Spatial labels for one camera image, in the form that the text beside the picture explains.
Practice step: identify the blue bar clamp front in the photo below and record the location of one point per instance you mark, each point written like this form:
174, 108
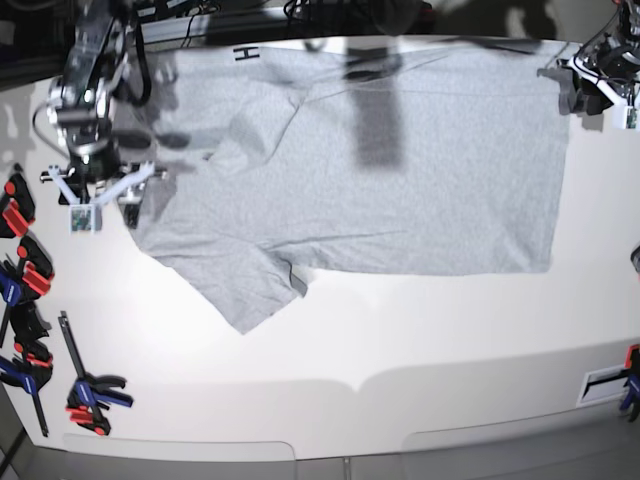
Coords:
90, 396

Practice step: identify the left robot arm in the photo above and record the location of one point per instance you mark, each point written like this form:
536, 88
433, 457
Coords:
619, 37

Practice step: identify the blue red clamp middle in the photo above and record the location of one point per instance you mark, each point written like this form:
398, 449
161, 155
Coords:
26, 281

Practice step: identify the grey T-shirt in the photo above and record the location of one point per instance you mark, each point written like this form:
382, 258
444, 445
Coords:
444, 162

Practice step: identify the blue red clamp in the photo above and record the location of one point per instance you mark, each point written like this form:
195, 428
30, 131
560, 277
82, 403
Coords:
26, 281
32, 366

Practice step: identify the white label plate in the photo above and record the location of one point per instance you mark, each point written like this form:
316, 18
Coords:
602, 385

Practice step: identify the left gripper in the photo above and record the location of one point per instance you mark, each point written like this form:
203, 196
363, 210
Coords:
591, 90

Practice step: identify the blue red clamp lower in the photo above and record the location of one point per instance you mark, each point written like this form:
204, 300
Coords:
32, 366

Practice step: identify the dark object right edge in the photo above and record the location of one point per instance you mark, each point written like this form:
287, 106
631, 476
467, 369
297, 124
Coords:
635, 259

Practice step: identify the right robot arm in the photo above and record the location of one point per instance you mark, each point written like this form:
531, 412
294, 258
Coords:
107, 63

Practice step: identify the red black clamp top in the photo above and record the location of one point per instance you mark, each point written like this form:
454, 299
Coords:
17, 205

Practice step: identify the blue clamp right edge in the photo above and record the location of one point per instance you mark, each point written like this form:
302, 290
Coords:
630, 403

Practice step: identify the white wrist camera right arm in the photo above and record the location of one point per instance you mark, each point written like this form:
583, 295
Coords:
85, 218

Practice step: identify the aluminium rail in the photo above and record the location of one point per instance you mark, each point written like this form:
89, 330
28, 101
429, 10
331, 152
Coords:
176, 29

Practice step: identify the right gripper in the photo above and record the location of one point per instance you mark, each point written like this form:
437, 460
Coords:
93, 181

